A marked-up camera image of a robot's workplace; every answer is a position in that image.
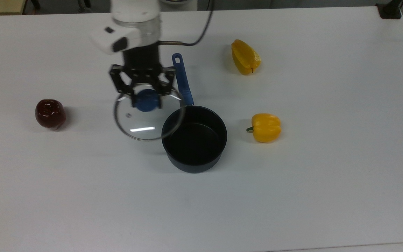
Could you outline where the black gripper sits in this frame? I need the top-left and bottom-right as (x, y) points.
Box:
(109, 43), (177, 108)

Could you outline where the glass lid with blue knob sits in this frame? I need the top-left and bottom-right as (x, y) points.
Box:
(113, 83), (187, 141)

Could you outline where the dark red apple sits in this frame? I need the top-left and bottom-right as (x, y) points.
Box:
(35, 99), (66, 130)

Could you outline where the yellow star fruit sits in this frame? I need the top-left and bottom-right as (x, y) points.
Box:
(231, 39), (262, 76)

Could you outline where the yellow bell pepper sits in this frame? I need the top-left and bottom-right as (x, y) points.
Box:
(246, 113), (282, 143)

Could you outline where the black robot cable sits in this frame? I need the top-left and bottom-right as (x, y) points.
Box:
(159, 0), (215, 47)

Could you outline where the dark pot with blue handle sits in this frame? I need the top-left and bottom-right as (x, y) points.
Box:
(161, 52), (228, 174)

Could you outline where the black clamp mount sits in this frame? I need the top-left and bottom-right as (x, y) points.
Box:
(377, 0), (403, 20)

